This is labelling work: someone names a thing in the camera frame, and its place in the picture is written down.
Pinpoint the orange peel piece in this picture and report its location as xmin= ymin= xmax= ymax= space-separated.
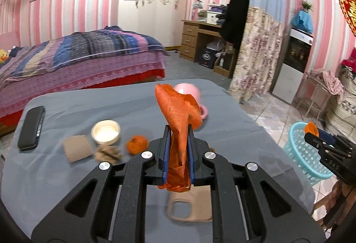
xmin=304 ymin=122 xmax=319 ymax=137

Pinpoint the floral curtain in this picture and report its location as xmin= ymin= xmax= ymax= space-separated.
xmin=229 ymin=7 xmax=284 ymax=103

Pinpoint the black phone case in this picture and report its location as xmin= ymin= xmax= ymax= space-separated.
xmin=18 ymin=106 xmax=45 ymax=151

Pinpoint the blue cloth covered item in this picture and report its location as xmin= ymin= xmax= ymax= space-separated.
xmin=291 ymin=0 xmax=314 ymax=34

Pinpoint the wooden desk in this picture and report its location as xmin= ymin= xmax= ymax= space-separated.
xmin=180 ymin=20 xmax=237 ymax=79

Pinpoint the crumpled brown paper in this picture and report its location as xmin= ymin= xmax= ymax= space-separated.
xmin=94 ymin=145 xmax=122 ymax=165

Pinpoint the bed with purple quilt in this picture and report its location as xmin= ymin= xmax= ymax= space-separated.
xmin=1 ymin=26 xmax=165 ymax=128

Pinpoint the light blue trash basket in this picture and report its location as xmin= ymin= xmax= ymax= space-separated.
xmin=283 ymin=122 xmax=332 ymax=186

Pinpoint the orange peel ball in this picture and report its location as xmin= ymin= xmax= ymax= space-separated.
xmin=125 ymin=135 xmax=149 ymax=156

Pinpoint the yellow plush toy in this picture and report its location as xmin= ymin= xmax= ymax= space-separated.
xmin=0 ymin=49 xmax=9 ymax=64

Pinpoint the pink cloth on rack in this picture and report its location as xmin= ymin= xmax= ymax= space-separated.
xmin=310 ymin=68 xmax=344 ymax=96

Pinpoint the pink piggy bank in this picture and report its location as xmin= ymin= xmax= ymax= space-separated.
xmin=172 ymin=82 xmax=209 ymax=121

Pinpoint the white paper cup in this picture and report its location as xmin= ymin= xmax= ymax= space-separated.
xmin=91 ymin=120 xmax=121 ymax=145

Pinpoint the black hanging coat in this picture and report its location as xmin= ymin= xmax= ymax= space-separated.
xmin=220 ymin=0 xmax=250 ymax=50

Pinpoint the orange plastic wrapper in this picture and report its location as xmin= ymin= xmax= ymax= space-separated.
xmin=155 ymin=84 xmax=203 ymax=192

